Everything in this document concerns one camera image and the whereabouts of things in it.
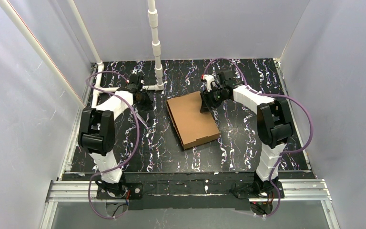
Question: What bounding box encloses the brown cardboard box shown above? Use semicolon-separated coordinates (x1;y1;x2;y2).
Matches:
166;92;220;150

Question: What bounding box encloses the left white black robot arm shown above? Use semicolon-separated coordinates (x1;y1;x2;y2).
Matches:
78;74;153;198

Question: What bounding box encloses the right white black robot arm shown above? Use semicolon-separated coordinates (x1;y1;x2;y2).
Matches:
200;71;294;193

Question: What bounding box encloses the silver wrench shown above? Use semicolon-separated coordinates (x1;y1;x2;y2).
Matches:
139;117;149;129

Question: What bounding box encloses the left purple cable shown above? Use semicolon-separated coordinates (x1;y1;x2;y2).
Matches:
85;71;141;220

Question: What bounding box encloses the purple cable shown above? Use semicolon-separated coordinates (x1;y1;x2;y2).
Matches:
203;58;314;218
85;71;141;220

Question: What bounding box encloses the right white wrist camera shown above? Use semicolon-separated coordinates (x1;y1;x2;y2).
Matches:
201;74;218;92

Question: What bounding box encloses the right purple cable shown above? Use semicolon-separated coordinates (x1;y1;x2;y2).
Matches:
203;58;314;218

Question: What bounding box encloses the white pvc pipe frame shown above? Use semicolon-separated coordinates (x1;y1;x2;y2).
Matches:
0;0;166;110

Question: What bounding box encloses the aluminium rail base frame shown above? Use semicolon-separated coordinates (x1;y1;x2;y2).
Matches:
41;58;342;229

